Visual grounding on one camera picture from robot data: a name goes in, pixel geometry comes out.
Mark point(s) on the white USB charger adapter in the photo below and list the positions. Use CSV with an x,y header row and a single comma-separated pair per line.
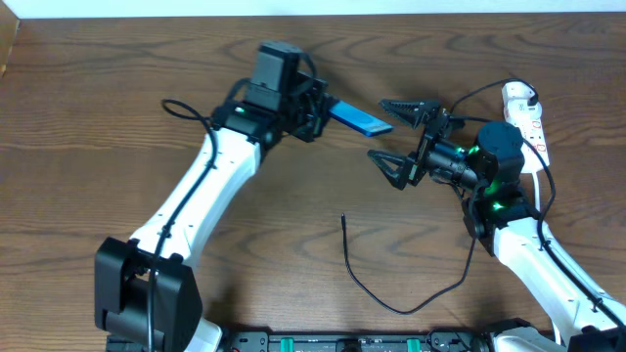
x,y
518,100

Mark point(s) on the white power strip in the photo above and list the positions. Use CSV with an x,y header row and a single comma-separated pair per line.
x,y
528,120

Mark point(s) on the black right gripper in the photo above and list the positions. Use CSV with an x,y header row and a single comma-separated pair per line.
x,y
425,145

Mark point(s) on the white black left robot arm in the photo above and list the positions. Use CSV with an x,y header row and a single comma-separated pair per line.
x,y
145,288

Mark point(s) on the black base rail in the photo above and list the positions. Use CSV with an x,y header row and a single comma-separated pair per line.
x,y
437,340

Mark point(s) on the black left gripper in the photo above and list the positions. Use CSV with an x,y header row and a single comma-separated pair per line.
x,y
317,110

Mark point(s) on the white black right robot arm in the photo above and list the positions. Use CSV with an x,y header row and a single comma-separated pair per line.
x,y
499,214

